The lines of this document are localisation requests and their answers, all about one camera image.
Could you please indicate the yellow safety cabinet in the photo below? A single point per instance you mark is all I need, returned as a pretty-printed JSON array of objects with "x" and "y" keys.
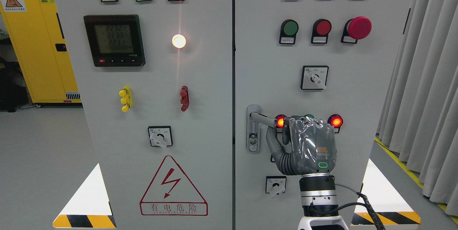
[{"x": 41, "y": 50}]

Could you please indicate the red push button upper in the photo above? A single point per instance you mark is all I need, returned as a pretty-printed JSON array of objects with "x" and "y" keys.
[{"x": 320, "y": 31}]

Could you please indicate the silver door handle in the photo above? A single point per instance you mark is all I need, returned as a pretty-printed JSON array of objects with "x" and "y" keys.
[{"x": 254, "y": 118}]

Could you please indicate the grey curtain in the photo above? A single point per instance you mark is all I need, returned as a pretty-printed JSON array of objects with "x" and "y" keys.
[{"x": 420, "y": 115}]

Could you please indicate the upper right rotary switch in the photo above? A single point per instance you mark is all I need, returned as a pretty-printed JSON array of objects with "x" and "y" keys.
[{"x": 314, "y": 77}]

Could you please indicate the white indicator light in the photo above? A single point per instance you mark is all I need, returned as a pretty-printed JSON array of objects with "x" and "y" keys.
[{"x": 179, "y": 41}]

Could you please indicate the red lit indicator left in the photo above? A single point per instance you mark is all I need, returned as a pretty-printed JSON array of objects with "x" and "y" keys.
[{"x": 280, "y": 123}]

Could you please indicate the red electric hazard sign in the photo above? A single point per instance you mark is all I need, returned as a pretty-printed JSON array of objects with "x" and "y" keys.
[{"x": 172, "y": 193}]

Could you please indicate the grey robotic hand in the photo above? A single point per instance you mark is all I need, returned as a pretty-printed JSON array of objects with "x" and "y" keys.
[{"x": 313, "y": 146}]

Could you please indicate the black digital power meter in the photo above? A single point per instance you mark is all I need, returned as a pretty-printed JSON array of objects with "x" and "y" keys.
[{"x": 115, "y": 40}]

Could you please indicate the right cabinet door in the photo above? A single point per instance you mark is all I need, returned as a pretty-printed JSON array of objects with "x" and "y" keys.
[{"x": 307, "y": 108}]

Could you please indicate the left rotary selector switch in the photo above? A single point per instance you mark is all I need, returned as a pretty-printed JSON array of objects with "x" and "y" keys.
[{"x": 160, "y": 136}]

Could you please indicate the cabinet door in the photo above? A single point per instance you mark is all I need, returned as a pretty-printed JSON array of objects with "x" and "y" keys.
[
  {"x": 307, "y": 108},
  {"x": 202, "y": 135}
]

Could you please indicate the left cabinet door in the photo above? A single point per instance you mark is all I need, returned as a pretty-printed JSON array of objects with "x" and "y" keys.
[{"x": 202, "y": 135}]

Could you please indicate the red lit indicator right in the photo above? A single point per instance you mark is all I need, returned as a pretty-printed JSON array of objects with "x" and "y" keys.
[{"x": 336, "y": 121}]

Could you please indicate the red lit indicator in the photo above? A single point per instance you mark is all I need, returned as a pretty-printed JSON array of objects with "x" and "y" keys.
[
  {"x": 336, "y": 121},
  {"x": 280, "y": 123}
]

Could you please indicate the red terminal connector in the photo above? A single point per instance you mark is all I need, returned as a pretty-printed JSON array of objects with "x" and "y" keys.
[{"x": 184, "y": 101}]

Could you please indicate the yellow terminal connector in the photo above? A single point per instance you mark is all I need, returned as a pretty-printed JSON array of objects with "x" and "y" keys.
[{"x": 126, "y": 98}]

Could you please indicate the green push button upper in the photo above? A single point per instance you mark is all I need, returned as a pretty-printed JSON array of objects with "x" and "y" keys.
[{"x": 288, "y": 32}]

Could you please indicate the lower white rotary switch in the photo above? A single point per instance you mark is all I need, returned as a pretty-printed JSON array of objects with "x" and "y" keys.
[{"x": 275, "y": 185}]

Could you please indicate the red emergency stop button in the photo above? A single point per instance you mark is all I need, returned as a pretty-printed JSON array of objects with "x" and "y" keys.
[{"x": 356, "y": 29}]

